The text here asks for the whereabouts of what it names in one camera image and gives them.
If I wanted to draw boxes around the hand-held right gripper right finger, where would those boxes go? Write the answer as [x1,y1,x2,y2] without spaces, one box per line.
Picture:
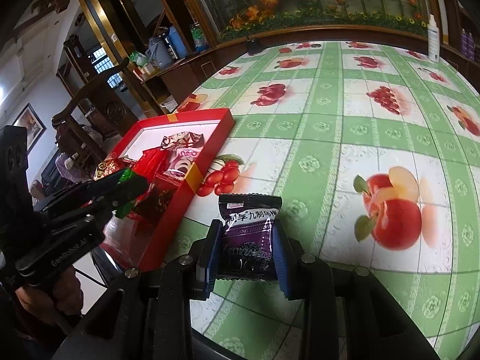
[272,229,437,360]

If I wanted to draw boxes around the person's left hand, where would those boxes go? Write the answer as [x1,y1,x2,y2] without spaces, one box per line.
[11,268,85,327]

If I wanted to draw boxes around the carved wooden chair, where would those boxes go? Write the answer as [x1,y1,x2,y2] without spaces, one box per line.
[52,58,140,166]

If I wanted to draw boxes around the blue thermos flask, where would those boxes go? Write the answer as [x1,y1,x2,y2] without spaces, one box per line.
[168,27,188,57]

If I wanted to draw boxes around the bright red pillow snack packet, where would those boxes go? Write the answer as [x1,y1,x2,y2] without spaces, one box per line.
[133,149,175,177]

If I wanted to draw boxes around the red cardboard box tray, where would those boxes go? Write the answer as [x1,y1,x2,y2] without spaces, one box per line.
[99,108,236,272]

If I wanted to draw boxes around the red white patterned snack packet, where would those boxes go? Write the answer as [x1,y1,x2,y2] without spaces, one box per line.
[161,131,203,151]

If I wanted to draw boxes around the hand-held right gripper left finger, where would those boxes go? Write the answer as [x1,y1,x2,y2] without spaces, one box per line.
[60,219,224,360]

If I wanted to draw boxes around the brown sesame snack packet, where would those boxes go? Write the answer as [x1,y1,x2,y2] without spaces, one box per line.
[94,159,124,181]

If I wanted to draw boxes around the white spray bottle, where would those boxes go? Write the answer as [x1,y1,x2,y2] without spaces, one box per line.
[427,14,440,62]

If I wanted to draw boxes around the green snack packet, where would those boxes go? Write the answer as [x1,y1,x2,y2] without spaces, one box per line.
[112,168,142,219]

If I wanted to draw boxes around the white pink-edged snack packet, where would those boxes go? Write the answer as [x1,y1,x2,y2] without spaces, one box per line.
[165,148,202,179]

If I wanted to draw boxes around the green plastic bottle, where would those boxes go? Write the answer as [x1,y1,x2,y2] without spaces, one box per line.
[189,22,211,51]

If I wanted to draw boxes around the red crimped snack packet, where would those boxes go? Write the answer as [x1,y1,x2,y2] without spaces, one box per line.
[150,174,188,193]

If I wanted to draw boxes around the purple black plum snack packet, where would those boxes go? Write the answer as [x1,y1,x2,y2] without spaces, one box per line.
[218,194,283,281]

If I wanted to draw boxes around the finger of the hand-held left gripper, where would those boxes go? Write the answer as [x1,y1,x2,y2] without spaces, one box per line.
[32,174,149,211]
[45,199,126,231]

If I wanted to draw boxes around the grey kettle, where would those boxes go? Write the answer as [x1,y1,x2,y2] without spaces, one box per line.
[146,35,175,69]

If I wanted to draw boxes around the framed wall picture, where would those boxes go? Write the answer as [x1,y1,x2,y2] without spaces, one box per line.
[13,103,47,151]

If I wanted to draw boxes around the green fruit-print tablecloth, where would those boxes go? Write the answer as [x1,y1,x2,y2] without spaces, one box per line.
[161,39,480,360]

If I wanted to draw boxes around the dark red chocolate snack packet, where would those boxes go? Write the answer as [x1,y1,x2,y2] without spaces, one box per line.
[137,184,175,220]

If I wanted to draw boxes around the wooden sideboard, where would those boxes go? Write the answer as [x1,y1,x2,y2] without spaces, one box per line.
[127,41,226,119]

